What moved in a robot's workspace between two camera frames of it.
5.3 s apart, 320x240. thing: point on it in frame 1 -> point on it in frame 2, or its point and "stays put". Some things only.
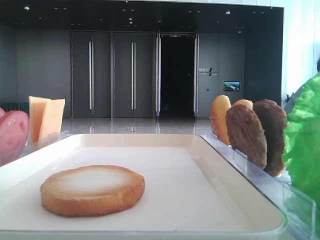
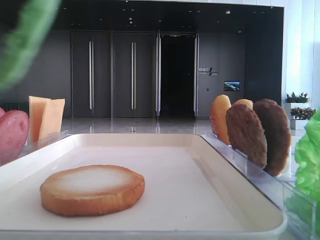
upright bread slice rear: x=245 y=102 stays put
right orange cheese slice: x=51 y=117 stays put
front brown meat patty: x=246 y=134 stays put
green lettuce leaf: x=301 y=155 -> x=19 y=42
